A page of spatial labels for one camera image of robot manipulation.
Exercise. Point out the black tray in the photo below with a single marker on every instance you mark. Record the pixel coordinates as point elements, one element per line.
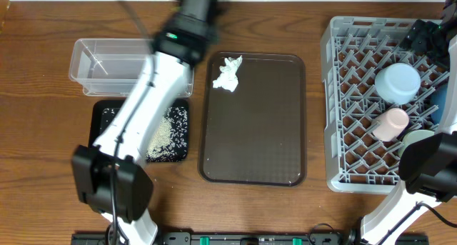
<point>104,112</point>

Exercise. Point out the dark blue plate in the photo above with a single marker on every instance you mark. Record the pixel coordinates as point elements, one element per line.
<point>438,98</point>

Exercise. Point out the brown serving tray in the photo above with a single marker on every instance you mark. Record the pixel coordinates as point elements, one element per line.
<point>256,134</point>

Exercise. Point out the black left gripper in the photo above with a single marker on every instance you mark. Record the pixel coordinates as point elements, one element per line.
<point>207,22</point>

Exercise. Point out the clear plastic bin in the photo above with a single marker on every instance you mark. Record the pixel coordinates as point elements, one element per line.
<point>128,67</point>

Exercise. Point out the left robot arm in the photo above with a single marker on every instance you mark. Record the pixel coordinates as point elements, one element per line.
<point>109,175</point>

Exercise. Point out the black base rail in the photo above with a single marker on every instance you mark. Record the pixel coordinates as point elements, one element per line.
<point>183,238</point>

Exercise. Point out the light blue bowl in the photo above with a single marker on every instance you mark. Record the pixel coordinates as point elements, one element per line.
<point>398,83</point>

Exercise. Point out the pile of rice grains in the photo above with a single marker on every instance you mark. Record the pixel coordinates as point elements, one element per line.
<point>170,142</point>

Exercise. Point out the mint green bowl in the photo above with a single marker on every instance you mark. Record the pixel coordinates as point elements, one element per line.
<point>413,137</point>

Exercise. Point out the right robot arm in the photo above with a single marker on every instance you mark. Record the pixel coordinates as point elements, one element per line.
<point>428,167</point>

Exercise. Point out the grey dishwasher rack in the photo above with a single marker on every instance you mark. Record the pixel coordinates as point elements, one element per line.
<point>353,50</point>

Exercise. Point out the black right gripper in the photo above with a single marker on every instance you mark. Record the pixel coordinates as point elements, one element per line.
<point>419,38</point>

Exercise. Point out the pink cup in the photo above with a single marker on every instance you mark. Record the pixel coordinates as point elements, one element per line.
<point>390,124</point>

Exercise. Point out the white tissue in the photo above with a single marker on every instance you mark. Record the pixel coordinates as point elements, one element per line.
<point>227,78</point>

